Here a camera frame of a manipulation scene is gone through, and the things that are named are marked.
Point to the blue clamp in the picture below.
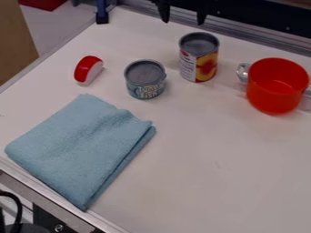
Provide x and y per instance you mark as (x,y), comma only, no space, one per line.
(101,12)

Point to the orange cup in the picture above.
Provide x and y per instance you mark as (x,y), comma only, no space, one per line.
(276,86)

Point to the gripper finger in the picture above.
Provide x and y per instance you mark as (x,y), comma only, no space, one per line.
(201,14)
(164,12)

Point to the blue cloth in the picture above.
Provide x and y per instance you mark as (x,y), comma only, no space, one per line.
(77,148)

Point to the cardboard box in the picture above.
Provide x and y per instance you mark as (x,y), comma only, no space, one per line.
(14,39)

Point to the short blue can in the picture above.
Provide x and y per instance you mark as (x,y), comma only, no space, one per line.
(145,79)

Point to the red and white toy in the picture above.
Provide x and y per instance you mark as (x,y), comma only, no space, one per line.
(87,70)

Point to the silver clamp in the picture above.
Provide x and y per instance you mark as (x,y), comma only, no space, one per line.
(242,72)

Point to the tall can with peach label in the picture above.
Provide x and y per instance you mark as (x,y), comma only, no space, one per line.
(198,57)

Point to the red box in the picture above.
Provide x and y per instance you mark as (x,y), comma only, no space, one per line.
(42,3)

